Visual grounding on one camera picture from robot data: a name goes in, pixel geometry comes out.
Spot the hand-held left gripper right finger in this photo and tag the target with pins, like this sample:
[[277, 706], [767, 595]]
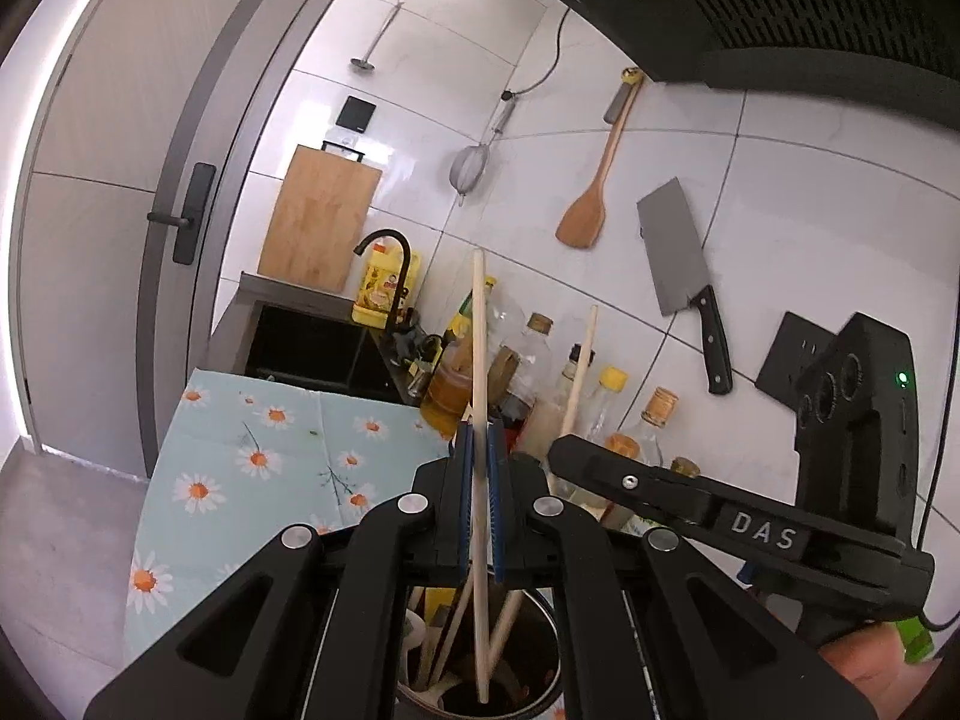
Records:
[[495, 495]]

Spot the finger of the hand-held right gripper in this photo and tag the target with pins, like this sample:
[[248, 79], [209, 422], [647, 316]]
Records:
[[675, 499]]

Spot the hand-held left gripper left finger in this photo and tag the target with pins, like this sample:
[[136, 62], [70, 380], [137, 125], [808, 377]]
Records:
[[466, 495]]

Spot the black metal utensil holder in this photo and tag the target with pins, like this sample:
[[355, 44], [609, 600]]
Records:
[[536, 652]]

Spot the person's right hand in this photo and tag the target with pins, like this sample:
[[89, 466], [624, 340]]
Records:
[[862, 671]]

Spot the amber oil bottle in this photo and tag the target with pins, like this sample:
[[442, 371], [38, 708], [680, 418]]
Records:
[[448, 390]]

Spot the clear bottle yellow cap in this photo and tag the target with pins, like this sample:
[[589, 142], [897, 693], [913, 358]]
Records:
[[609, 405]]

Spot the bottle dark red cap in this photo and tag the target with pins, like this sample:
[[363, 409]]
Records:
[[564, 390]]

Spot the clear bottle brown cap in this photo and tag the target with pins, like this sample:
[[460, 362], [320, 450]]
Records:
[[536, 367]]

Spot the small clear plastic bottle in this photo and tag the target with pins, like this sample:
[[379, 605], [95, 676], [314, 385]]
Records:
[[504, 315]]

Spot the bright green packet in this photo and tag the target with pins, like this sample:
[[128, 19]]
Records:
[[919, 637]]

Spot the steel rimmed black sink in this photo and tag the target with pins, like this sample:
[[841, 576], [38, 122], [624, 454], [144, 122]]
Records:
[[300, 345]]

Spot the black curved faucet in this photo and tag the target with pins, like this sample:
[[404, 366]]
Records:
[[406, 270]]

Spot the daisy print tablecloth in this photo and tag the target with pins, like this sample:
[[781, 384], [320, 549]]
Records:
[[225, 435]]

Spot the wooden spatula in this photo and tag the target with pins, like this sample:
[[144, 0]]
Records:
[[583, 221]]

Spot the wooden cutting board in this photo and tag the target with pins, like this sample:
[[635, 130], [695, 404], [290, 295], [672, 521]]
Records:
[[319, 217]]

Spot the metal mesh strainer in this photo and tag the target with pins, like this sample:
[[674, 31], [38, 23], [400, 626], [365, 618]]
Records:
[[470, 169]]

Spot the small grey hanging tool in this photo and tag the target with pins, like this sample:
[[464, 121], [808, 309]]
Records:
[[619, 101]]

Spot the black range hood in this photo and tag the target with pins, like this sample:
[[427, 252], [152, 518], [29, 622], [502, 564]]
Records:
[[750, 0]]

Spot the hanging metal ladle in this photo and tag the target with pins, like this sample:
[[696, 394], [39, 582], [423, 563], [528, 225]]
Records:
[[379, 34]]

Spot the grey framed door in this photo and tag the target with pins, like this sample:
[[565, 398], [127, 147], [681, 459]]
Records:
[[97, 165]]

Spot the black wall outlet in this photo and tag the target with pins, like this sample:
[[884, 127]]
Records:
[[787, 360]]

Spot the black square wall panel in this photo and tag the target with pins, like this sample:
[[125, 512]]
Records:
[[356, 114]]

